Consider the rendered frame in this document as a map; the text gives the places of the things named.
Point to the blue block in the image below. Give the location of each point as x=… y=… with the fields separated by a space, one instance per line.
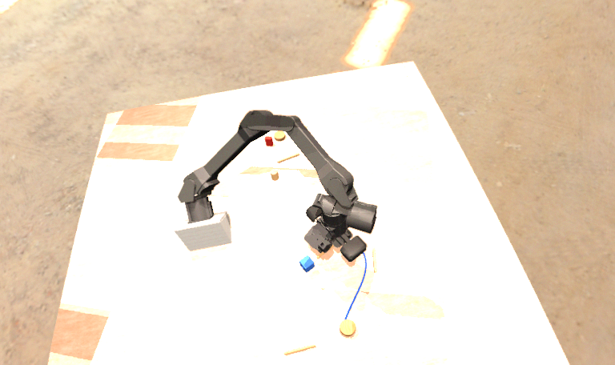
x=306 y=263

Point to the round wooden button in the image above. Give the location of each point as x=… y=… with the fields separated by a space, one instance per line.
x=347 y=327

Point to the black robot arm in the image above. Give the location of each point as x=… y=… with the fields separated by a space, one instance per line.
x=341 y=203

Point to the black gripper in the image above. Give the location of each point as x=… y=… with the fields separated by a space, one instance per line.
x=351 y=249

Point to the tan wooden disc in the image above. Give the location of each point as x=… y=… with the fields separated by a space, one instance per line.
x=279 y=135

